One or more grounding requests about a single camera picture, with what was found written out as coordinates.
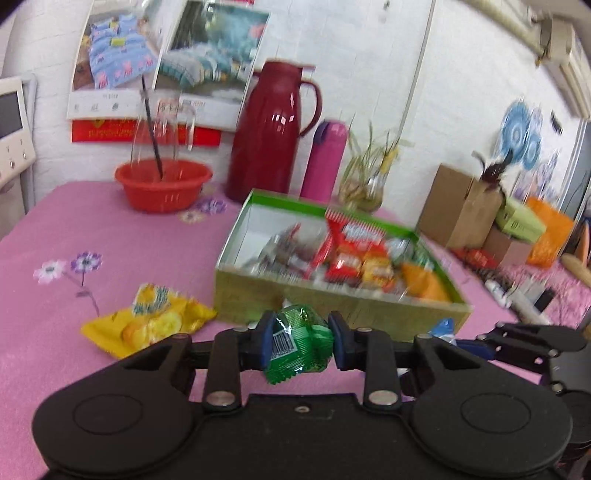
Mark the pink bottle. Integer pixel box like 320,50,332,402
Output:
300,119,348,204

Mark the black stirring stick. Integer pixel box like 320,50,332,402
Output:
140,76,164,181

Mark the white air conditioner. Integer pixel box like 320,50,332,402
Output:
538,18,591,118

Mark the plant in glass vase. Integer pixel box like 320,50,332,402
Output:
338,117,416,213

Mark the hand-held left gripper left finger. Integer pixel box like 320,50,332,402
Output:
122,311,279,412

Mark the orange snack packet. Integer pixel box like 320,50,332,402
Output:
399,261,451,303

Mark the medium blue paper fan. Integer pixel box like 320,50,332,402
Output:
524,131,543,171

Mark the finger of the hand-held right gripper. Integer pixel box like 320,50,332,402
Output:
455,339,552,384
475,322,588,356

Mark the red plastic basin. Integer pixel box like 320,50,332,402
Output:
115,158,214,214

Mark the glass pitcher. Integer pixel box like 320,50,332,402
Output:
130,90,199,171

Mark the red black printed bag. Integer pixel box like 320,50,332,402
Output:
455,247,499,273

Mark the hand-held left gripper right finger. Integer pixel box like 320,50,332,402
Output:
328,311,485,411

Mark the small brown cardboard box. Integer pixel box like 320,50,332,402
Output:
482,226,534,268

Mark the orange plastic bag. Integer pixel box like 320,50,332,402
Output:
526,196,575,268

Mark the green cardboard box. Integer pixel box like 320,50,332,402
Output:
213,189,474,344

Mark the dark red leafy plant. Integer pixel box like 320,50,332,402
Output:
471,150,515,190

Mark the white power strip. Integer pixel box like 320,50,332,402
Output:
485,272,555,324

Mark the dark red thermos jug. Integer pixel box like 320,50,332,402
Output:
225,60,323,204

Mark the green pea snack packet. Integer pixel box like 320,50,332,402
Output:
264,305,335,385

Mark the white appliance with screen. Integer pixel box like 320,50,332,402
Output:
0,76,38,195

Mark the red lion snack bag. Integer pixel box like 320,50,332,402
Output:
323,208,399,291

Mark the large blue paper fan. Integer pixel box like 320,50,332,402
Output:
499,102,532,158

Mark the light green lidded box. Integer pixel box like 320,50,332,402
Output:
496,196,548,245

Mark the wall poster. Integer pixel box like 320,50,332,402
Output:
67,0,271,146

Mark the yellow chip bag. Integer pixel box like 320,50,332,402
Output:
79,282,218,360

